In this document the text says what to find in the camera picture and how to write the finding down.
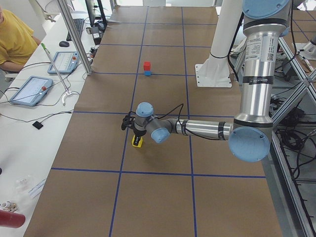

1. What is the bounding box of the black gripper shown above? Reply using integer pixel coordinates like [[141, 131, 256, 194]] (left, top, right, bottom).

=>
[[133, 128, 147, 145]]

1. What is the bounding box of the yellow cube block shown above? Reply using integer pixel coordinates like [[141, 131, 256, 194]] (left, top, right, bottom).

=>
[[131, 135, 143, 148]]

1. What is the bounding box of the red cube block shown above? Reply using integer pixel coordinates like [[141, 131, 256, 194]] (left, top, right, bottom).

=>
[[143, 61, 151, 71]]

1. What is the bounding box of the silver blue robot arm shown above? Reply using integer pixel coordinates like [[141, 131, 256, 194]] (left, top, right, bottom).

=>
[[122, 0, 292, 162]]

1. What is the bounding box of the small black square pad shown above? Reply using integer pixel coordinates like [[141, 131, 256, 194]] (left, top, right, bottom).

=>
[[32, 121, 43, 130]]

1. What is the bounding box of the blue teach pendant far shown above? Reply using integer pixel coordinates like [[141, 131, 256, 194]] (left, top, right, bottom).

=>
[[52, 51, 79, 74]]

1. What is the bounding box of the blue teach pendant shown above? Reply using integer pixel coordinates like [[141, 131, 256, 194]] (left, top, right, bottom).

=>
[[9, 76, 53, 107], [52, 51, 79, 74]]

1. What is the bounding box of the blue teach pendant near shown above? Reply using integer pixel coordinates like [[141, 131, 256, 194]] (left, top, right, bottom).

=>
[[9, 76, 53, 107]]

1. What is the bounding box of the black computer mouse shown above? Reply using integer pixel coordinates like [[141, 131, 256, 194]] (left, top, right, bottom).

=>
[[59, 41, 70, 47]]

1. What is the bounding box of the black keyboard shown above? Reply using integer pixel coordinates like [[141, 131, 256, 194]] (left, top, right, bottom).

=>
[[66, 18, 85, 41]]

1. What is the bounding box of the red fire extinguisher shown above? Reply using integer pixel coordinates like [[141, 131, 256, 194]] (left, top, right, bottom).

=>
[[0, 210, 26, 228]]

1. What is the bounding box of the person in yellow shirt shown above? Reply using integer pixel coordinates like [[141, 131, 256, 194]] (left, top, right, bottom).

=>
[[0, 8, 41, 72]]

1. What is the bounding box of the grabber stick green handle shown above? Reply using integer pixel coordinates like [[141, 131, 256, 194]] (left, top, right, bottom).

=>
[[41, 43, 79, 106]]

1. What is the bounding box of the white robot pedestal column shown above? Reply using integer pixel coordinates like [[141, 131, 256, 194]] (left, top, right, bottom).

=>
[[195, 0, 242, 88]]

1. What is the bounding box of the aluminium frame post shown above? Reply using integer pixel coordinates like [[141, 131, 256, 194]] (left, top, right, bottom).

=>
[[57, 0, 92, 76]]

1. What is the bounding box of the aluminium truss frame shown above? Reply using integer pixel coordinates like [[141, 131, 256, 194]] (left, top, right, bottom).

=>
[[259, 24, 316, 237]]

